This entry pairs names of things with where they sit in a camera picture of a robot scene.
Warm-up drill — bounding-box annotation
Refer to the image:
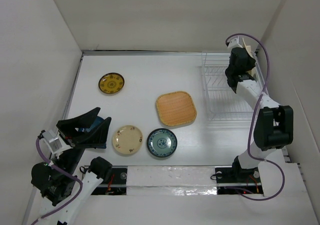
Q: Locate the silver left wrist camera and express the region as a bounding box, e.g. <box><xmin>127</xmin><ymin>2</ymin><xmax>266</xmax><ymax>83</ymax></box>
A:
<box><xmin>38</xmin><ymin>130</ymin><xmax>67</xmax><ymax>154</ymax></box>

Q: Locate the cream floral round plate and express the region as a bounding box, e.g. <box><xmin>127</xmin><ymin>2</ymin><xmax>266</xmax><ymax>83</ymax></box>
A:
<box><xmin>112</xmin><ymin>125</ymin><xmax>144</xmax><ymax>156</ymax></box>

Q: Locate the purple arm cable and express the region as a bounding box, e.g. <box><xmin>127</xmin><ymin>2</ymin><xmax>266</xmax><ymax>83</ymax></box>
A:
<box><xmin>225</xmin><ymin>33</ymin><xmax>286</xmax><ymax>201</ymax></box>
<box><xmin>29</xmin><ymin>136</ymin><xmax>84</xmax><ymax>225</ymax></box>

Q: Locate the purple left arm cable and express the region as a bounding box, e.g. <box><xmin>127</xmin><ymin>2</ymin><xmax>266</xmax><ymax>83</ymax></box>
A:
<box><xmin>29</xmin><ymin>136</ymin><xmax>84</xmax><ymax>225</ymax></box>

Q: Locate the orange square woven tray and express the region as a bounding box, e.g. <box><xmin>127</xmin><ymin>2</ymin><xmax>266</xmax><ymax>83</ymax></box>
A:
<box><xmin>155</xmin><ymin>91</ymin><xmax>197</xmax><ymax>127</ymax></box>

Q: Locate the white wire dish rack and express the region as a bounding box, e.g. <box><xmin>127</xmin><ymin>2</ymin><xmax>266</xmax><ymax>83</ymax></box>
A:
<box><xmin>201</xmin><ymin>51</ymin><xmax>253</xmax><ymax>121</ymax></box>

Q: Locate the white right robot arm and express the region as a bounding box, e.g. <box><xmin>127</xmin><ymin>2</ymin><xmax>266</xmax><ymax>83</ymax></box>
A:
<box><xmin>225</xmin><ymin>47</ymin><xmax>294</xmax><ymax>182</ymax></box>

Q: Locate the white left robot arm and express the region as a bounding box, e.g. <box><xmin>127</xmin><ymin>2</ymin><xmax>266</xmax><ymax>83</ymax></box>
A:
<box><xmin>31</xmin><ymin>107</ymin><xmax>113</xmax><ymax>225</ymax></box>

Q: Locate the dark blue plate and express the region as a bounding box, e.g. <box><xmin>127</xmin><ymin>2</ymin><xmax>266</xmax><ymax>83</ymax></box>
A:
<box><xmin>76</xmin><ymin>116</ymin><xmax>109</xmax><ymax>150</ymax></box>

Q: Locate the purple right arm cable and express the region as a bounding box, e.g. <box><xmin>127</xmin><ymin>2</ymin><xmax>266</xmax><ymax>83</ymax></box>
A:
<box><xmin>225</xmin><ymin>33</ymin><xmax>286</xmax><ymax>201</ymax></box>

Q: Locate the green-rimmed bamboo tray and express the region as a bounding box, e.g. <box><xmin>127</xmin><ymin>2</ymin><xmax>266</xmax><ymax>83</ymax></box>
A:
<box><xmin>241</xmin><ymin>38</ymin><xmax>258</xmax><ymax>81</ymax></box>

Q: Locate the yellow brown round plate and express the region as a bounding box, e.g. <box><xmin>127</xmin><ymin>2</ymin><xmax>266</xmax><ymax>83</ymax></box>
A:
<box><xmin>98</xmin><ymin>72</ymin><xmax>125</xmax><ymax>95</ymax></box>

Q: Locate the blue white patterned bowl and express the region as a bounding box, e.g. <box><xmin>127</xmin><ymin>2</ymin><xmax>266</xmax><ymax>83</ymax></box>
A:
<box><xmin>146</xmin><ymin>128</ymin><xmax>178</xmax><ymax>158</ymax></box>

